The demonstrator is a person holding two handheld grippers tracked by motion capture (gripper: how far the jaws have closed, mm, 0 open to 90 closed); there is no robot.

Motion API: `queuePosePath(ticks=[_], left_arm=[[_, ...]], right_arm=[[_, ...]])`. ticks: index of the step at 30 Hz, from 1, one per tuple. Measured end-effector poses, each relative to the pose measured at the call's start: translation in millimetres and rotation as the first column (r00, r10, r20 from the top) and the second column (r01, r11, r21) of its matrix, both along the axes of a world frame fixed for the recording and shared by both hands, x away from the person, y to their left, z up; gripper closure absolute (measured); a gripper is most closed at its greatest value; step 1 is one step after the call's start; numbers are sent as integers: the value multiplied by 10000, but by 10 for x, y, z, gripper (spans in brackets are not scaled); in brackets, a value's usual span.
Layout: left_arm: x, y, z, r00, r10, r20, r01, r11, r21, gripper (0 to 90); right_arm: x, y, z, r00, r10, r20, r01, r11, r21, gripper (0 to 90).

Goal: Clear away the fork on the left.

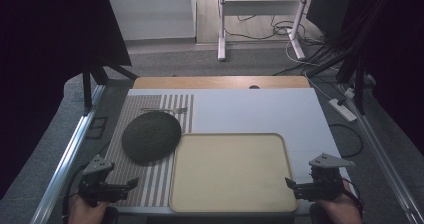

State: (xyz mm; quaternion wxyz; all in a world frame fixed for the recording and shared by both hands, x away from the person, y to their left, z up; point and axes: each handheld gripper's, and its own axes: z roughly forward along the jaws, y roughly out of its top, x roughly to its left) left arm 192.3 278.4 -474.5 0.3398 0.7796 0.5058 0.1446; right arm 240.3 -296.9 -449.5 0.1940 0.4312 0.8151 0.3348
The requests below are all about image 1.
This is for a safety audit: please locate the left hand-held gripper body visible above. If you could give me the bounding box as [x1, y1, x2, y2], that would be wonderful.
[78, 154, 129, 208]

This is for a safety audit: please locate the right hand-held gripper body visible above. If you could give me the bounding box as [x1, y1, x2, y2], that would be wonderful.
[298, 152, 356, 203]

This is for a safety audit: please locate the person's left hand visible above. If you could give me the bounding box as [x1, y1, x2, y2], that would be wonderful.
[68, 195, 112, 224]

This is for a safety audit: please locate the person's right hand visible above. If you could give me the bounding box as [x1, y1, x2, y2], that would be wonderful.
[315, 193, 364, 224]

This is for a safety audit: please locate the striped grey white placemat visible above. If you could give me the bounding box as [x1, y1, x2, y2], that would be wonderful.
[105, 94, 195, 208]

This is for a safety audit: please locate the dark round woven mat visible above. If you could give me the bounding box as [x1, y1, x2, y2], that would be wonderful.
[121, 110, 183, 163]

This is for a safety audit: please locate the beige rectangular tray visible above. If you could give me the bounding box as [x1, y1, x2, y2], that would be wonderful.
[168, 132, 299, 214]

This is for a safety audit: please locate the white power strip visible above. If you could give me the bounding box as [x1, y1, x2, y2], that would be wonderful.
[328, 98, 358, 123]

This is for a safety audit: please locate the silver fork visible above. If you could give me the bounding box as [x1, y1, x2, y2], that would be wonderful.
[140, 106, 189, 115]

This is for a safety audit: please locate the black metal stand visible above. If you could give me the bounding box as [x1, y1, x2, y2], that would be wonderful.
[335, 55, 368, 116]
[81, 61, 139, 116]

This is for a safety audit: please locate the white cabinet panel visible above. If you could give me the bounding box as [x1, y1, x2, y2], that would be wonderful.
[107, 0, 197, 42]

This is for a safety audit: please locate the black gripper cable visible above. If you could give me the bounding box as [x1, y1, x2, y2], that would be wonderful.
[61, 162, 88, 218]

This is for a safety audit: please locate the aluminium rail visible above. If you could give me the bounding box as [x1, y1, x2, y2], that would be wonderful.
[29, 84, 107, 224]
[338, 83, 424, 224]

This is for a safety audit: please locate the black floor cable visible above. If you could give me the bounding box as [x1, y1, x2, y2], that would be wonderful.
[328, 123, 364, 159]

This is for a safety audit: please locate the black rectangular floor frame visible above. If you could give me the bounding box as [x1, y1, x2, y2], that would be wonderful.
[85, 116, 109, 140]

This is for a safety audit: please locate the white cable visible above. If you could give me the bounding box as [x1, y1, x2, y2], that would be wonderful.
[285, 38, 334, 100]

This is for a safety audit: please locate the bundle of black cables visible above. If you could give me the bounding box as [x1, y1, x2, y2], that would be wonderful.
[223, 0, 326, 47]

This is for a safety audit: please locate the white desk frame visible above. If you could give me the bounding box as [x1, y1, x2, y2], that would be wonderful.
[217, 0, 311, 62]

